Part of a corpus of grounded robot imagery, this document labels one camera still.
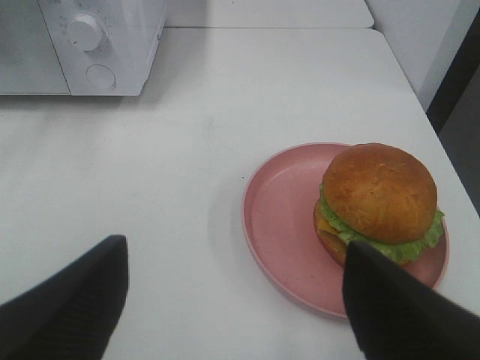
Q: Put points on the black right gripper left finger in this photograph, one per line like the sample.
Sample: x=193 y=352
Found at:
x=73 y=314

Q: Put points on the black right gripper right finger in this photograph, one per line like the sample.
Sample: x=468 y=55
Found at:
x=395 y=316

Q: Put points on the burger with sesame bun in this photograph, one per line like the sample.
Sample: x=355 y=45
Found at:
x=380 y=195

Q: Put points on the pink round plate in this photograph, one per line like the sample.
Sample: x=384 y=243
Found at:
x=278 y=223

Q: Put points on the round door release button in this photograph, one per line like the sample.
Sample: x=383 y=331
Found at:
x=100 y=76

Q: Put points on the white timer knob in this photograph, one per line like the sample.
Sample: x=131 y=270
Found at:
x=84 y=32

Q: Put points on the white microwave oven body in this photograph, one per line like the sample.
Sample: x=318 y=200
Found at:
x=38 y=59

